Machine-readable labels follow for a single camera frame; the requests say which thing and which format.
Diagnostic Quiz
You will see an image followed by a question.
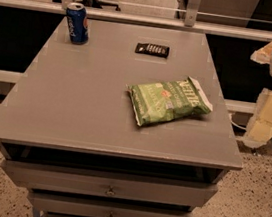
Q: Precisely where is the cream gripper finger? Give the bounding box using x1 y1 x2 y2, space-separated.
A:
250 41 272 65
244 88 272 145

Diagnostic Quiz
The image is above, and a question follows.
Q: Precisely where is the black rxbar chocolate bar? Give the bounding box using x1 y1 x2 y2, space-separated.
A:
135 43 170 58

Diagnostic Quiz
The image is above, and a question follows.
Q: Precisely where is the blue pepsi can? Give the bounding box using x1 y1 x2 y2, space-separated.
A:
66 2 89 45

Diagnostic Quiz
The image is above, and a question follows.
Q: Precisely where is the grey metal railing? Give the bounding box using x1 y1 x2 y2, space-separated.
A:
0 0 272 41

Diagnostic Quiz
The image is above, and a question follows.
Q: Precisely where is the green kettle chips bag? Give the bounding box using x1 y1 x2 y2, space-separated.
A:
127 77 213 126

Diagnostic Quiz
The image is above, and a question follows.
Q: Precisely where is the grey drawer cabinet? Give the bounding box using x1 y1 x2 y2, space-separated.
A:
0 20 242 217

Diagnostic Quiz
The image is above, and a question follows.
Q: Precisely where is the white cable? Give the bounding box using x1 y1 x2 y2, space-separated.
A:
227 114 250 132

